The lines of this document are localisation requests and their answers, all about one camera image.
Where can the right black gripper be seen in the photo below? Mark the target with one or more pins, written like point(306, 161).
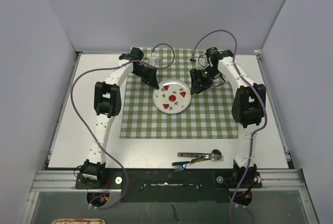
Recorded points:
point(199, 84)

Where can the iridescent rainbow fork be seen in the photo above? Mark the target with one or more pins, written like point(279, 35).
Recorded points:
point(181, 166)

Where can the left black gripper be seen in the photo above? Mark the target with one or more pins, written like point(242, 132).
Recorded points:
point(151, 78)

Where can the silver fork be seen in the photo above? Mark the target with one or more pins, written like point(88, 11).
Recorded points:
point(214, 155)

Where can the yellow rimmed tray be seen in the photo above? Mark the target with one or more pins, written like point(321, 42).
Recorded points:
point(78, 221)

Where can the white plate with strawberries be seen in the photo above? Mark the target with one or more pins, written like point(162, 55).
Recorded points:
point(173, 96)

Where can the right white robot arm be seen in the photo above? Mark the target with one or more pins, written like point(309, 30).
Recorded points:
point(248, 107)

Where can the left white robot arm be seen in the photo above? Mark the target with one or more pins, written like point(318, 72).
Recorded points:
point(108, 104)

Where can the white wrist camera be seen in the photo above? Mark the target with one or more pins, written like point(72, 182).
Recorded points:
point(201, 62)
point(152, 59)

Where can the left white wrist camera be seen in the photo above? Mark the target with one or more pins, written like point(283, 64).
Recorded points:
point(152, 59)

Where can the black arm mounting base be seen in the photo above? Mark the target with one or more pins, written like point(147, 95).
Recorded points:
point(168, 186)

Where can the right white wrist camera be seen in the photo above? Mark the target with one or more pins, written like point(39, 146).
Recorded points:
point(201, 62)

